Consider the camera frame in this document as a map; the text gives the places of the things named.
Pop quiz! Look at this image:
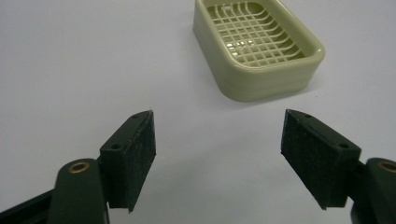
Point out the pale green soap dish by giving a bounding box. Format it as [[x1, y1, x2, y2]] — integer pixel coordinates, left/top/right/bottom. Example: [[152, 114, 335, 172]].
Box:
[[192, 0, 326, 103]]

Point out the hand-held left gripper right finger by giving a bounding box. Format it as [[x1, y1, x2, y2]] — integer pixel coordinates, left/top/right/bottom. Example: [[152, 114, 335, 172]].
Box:
[[280, 108, 362, 211]]

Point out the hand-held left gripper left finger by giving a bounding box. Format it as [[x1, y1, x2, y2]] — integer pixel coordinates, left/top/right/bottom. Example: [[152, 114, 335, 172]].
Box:
[[99, 109, 157, 214]]

